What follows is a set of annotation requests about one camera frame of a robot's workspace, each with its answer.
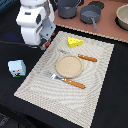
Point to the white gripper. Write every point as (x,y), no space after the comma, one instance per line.
(36,25)

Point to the yellow cheese wedge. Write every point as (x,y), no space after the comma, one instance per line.
(72,42)

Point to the light blue milk carton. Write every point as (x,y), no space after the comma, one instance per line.
(17,68)

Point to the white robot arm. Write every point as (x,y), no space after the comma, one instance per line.
(37,3)

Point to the grey cooking pot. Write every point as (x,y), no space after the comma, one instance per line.
(67,8)

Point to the round wooden plate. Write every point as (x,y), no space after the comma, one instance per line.
(69,66)

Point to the grey frying pan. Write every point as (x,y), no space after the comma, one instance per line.
(90,14)

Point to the brown wooden tray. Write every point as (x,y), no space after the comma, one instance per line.
(107,26)

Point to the cream bowl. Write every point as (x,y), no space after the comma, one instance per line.
(122,15)

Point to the woven beige placemat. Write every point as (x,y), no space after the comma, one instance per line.
(69,102)

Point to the wooden handled fork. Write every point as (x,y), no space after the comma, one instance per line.
(68,81)

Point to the wooden handled knife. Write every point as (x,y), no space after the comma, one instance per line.
(79,55)

